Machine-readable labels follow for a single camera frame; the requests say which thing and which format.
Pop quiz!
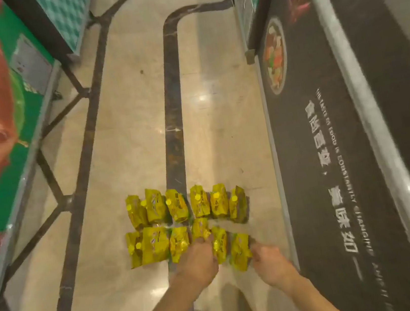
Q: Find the person's right hand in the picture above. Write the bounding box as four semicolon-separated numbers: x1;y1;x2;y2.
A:
249;238;302;292

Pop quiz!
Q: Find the black chest freezer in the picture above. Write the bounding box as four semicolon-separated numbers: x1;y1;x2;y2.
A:
245;0;410;311

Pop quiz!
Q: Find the chest freezer with sausage picture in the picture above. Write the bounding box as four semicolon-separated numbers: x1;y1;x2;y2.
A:
0;0;98;311

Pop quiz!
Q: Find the group of yellow pouches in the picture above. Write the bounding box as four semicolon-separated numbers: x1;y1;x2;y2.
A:
119;173;256;279

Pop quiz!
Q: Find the person's right forearm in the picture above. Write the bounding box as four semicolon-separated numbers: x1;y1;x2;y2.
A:
280;262;350;311

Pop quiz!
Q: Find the person's left hand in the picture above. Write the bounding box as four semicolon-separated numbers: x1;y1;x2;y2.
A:
171;235;223;295

